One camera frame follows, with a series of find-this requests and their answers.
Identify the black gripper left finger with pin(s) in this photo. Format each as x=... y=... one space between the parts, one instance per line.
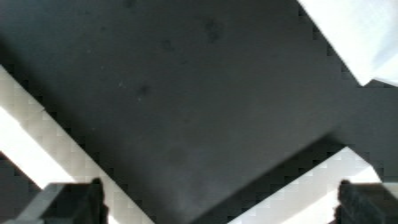
x=69 y=204

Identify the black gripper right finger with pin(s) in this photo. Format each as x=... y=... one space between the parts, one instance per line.
x=369 y=203

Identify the white drawer cabinet box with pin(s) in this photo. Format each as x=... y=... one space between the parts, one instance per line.
x=358 y=23

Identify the white U-shaped border fence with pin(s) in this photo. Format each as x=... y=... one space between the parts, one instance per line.
x=44 y=151

